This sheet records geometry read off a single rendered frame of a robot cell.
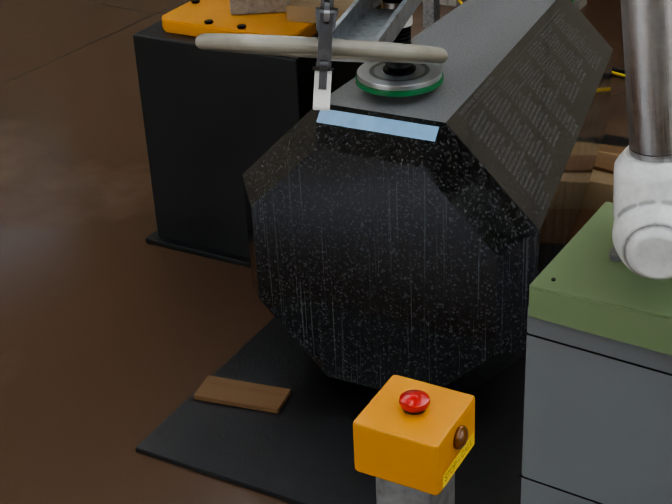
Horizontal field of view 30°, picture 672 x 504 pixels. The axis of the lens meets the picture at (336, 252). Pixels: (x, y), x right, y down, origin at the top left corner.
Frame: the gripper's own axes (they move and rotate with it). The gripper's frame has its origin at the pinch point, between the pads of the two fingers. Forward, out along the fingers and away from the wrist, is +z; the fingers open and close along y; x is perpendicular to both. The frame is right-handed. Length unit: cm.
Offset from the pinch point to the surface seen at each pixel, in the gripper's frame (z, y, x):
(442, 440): 42, -75, -17
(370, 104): 2, 87, -13
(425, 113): 4, 80, -26
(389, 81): -4, 86, -17
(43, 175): 37, 258, 103
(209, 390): 83, 115, 26
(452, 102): 1, 86, -33
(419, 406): 39, -71, -14
